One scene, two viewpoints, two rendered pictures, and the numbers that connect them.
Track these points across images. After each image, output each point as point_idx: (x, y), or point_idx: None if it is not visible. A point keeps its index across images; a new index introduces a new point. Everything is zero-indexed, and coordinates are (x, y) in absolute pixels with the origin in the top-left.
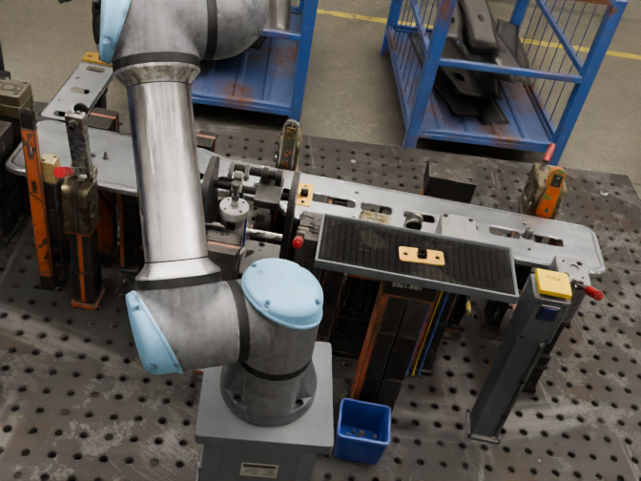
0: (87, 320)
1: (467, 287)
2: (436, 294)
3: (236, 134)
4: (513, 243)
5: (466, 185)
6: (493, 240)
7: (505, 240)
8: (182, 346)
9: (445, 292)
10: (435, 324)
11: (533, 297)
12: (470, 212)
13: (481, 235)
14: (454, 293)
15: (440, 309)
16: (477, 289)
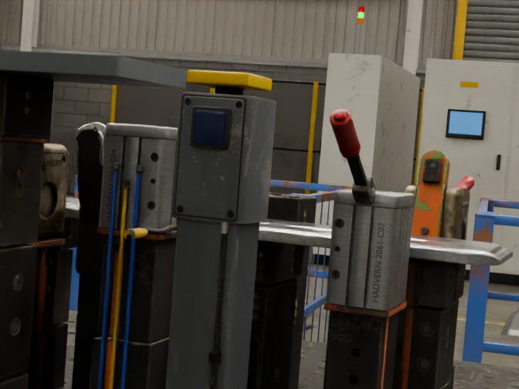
0: None
1: (28, 51)
2: (5, 113)
3: (70, 314)
4: (319, 231)
5: (283, 201)
6: (282, 228)
7: (304, 230)
8: None
9: (136, 257)
10: (129, 344)
11: (180, 96)
12: (270, 220)
13: (262, 224)
14: (151, 258)
15: (133, 306)
16: (44, 52)
